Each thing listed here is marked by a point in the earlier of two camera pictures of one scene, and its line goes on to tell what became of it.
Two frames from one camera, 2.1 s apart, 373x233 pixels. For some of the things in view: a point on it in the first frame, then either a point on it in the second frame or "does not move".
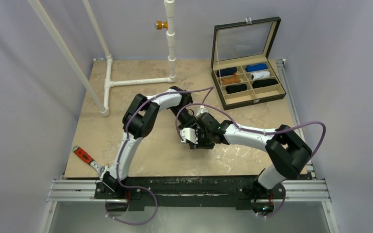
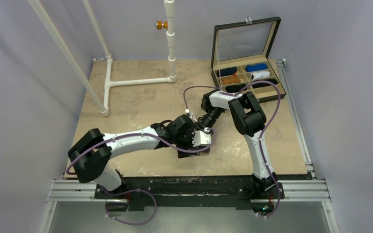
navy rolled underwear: [227, 71] does not move
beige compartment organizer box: [242, 75] does not move
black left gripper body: [185, 119] → [186, 143]
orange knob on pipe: [159, 24] does not move
